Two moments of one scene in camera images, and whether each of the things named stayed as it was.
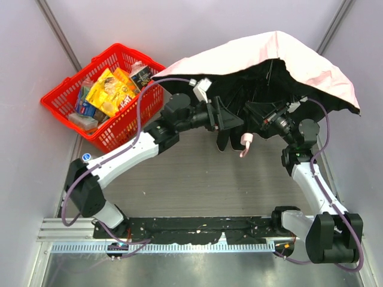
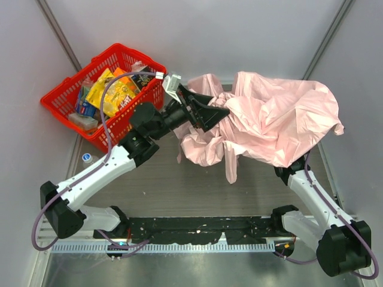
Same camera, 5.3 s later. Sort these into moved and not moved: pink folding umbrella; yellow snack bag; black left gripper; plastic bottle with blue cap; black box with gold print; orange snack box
Moved: pink folding umbrella; black left gripper
Not moved: orange snack box; plastic bottle with blue cap; yellow snack bag; black box with gold print
